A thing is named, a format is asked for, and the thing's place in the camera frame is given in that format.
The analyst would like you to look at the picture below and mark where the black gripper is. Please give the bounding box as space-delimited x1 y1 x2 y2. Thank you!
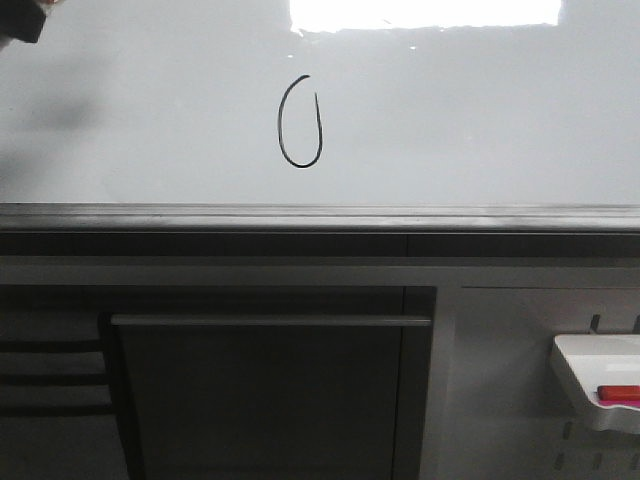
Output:
0 0 55 44

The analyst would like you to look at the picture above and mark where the dark slatted rack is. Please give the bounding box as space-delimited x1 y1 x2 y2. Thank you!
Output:
1 309 114 420

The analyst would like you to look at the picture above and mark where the white plastic tray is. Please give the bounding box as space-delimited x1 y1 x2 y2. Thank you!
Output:
550 334 639 435

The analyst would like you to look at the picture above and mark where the red eraser block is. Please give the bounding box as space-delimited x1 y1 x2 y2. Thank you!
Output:
597 385 640 403

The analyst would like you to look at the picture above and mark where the white whiteboard with aluminium frame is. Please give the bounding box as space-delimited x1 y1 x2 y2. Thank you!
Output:
1 1 639 231

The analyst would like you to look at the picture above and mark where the dark cabinet door with handle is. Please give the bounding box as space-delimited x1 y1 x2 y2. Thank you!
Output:
97 286 437 479

